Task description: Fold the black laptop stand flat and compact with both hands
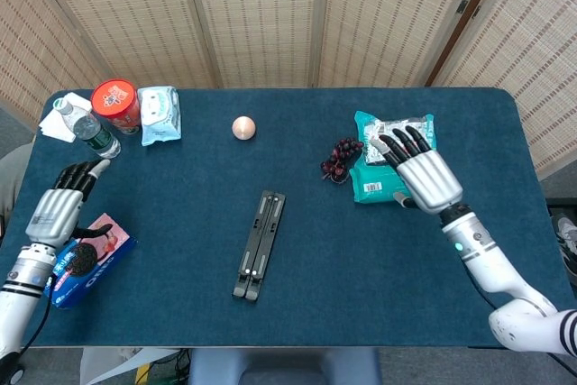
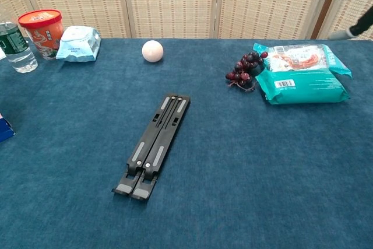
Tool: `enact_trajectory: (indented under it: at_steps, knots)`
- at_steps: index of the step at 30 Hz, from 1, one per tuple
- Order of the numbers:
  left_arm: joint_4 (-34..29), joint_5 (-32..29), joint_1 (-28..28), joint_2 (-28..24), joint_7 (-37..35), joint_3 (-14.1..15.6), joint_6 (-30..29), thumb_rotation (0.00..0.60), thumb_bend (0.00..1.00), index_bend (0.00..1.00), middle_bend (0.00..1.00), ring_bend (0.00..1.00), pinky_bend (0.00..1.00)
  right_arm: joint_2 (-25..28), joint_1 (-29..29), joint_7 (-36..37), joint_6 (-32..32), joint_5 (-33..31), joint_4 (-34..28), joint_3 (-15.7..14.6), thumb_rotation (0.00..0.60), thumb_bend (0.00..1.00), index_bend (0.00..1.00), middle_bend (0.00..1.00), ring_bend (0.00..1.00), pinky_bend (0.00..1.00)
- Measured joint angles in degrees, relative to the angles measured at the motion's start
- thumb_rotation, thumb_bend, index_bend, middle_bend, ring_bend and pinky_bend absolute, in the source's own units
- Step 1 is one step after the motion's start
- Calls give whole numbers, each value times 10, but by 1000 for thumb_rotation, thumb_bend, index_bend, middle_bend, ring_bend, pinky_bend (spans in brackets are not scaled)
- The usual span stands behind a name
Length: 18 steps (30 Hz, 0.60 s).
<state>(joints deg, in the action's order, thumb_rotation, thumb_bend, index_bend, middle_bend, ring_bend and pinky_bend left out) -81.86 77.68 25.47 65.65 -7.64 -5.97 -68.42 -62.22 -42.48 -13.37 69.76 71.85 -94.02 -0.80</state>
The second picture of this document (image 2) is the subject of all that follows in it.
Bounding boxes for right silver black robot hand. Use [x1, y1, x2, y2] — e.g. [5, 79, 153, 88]
[291, 0, 373, 40]

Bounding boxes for black folding laptop stand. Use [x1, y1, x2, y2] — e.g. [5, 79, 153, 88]
[111, 93, 192, 202]

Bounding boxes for teal barcode snack pack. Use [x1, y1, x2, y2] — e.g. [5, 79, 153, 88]
[255, 68, 351, 106]

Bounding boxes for dark red grape bunch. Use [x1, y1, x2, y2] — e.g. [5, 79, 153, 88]
[224, 51, 269, 92]

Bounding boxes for blue table cloth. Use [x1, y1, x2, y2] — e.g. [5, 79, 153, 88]
[0, 37, 373, 249]

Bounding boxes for bamboo folding screen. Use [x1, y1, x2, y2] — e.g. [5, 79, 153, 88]
[0, 0, 373, 41]

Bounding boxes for pale pink ball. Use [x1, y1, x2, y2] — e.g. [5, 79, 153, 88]
[142, 40, 164, 64]

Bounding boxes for light blue wipes pack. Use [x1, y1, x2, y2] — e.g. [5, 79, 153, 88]
[55, 25, 102, 63]

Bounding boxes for red instant noodle cup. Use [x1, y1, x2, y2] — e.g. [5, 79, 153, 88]
[17, 9, 65, 60]

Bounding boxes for clear green-label water bottle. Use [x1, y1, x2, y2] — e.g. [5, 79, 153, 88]
[0, 20, 38, 74]

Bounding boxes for blue pink Oreo box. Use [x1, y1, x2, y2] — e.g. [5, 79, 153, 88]
[0, 111, 16, 143]

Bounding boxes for brown wooden post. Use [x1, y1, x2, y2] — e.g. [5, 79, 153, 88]
[310, 0, 346, 40]

